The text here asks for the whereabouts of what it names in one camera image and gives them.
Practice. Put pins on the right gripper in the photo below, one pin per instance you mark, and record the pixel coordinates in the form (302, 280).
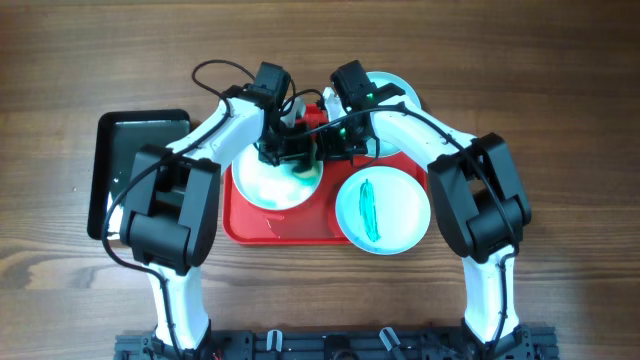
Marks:
(329, 149)

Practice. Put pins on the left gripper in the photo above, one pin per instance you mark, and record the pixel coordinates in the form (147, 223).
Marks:
(301, 150)

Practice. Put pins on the white plate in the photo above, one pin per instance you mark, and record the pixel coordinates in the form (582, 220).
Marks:
(268, 187)

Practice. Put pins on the green yellow sponge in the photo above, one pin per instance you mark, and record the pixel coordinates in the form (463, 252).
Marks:
(306, 170)

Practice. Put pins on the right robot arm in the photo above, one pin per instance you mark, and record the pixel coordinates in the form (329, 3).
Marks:
(478, 197)

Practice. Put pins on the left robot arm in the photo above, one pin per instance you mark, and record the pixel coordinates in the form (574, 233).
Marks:
(172, 197)

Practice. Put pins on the red plastic tray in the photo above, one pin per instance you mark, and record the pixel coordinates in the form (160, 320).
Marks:
(314, 221)

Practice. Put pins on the black rectangular tray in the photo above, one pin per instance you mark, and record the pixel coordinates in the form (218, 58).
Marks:
(120, 135)

